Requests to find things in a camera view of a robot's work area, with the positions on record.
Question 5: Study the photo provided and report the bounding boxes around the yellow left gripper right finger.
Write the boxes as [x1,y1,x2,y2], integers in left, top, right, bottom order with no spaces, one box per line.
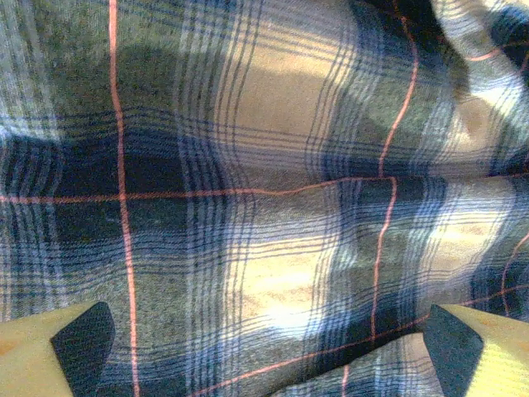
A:
[422,303,529,397]

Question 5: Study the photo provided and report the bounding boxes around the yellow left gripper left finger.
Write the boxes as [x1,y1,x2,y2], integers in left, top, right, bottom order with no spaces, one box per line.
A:
[0,300,116,397]

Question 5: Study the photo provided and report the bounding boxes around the yellow black plaid shirt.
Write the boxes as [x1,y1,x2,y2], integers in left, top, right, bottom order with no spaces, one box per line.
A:
[0,0,529,397]

